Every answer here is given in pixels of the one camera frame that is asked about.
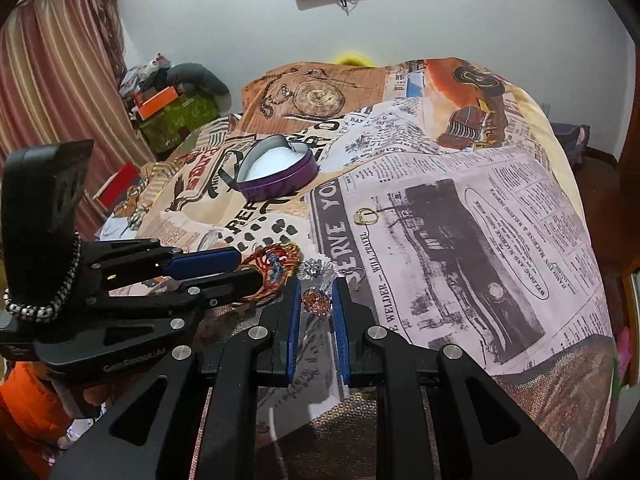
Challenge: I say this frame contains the orange box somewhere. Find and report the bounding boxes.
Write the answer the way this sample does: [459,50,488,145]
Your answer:
[134,86,178,120]

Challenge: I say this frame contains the newspaper print bed blanket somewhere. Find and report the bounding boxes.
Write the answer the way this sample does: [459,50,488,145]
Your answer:
[115,58,617,479]

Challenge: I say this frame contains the wooden door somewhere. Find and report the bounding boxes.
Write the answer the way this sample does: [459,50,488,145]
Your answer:
[575,91,639,278]

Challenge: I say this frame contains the purple heart-shaped tin box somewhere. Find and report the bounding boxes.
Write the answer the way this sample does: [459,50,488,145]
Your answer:
[235,136,319,202]

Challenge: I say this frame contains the dark bag on floor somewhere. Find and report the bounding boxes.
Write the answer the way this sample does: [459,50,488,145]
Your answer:
[551,122,590,166]

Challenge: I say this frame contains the red beaded bracelet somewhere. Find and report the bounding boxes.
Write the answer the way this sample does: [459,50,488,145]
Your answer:
[240,242,305,306]

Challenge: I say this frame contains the striped pink curtain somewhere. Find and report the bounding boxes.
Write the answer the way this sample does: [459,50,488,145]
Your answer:
[1,0,154,240]

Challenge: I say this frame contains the green patterned storage box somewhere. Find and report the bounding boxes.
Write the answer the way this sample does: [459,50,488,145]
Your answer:
[139,93,219,155]

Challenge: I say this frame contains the red and white box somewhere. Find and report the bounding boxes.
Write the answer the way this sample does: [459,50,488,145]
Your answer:
[92,162,140,211]

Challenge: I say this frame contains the grey stuffed cushion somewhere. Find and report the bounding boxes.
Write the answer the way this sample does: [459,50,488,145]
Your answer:
[166,63,232,112]

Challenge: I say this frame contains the beaded wrist bracelet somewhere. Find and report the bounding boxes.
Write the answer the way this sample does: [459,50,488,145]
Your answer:
[2,231,83,322]

